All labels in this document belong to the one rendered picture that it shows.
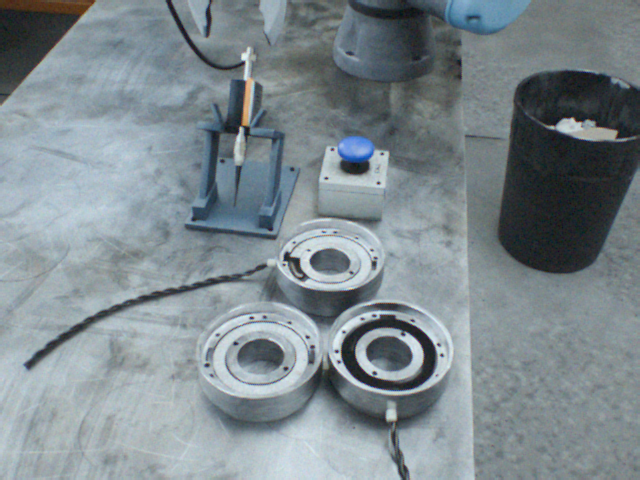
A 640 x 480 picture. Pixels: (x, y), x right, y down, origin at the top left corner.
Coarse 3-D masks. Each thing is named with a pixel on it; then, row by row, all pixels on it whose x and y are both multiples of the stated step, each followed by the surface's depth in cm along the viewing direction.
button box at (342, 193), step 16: (336, 160) 82; (368, 160) 83; (384, 160) 83; (320, 176) 80; (336, 176) 80; (352, 176) 80; (368, 176) 80; (384, 176) 80; (320, 192) 80; (336, 192) 80; (352, 192) 80; (368, 192) 79; (384, 192) 81; (320, 208) 82; (336, 208) 81; (352, 208) 81; (368, 208) 81
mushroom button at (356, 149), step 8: (352, 136) 81; (360, 136) 81; (344, 144) 80; (352, 144) 80; (360, 144) 80; (368, 144) 80; (344, 152) 79; (352, 152) 79; (360, 152) 79; (368, 152) 79; (352, 160) 79; (360, 160) 79
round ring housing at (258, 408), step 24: (240, 312) 66; (264, 312) 66; (288, 312) 66; (216, 336) 65; (240, 336) 64; (264, 336) 64; (312, 336) 65; (240, 360) 64; (264, 360) 66; (288, 360) 62; (312, 360) 64; (216, 384) 59; (264, 384) 61; (312, 384) 61; (240, 408) 59; (264, 408) 59; (288, 408) 60
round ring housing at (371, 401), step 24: (360, 312) 66; (384, 312) 67; (408, 312) 67; (336, 336) 65; (384, 336) 65; (408, 336) 65; (432, 336) 65; (336, 360) 62; (360, 360) 63; (408, 360) 65; (336, 384) 62; (360, 384) 59; (432, 384) 59; (360, 408) 62; (384, 408) 60; (408, 408) 60
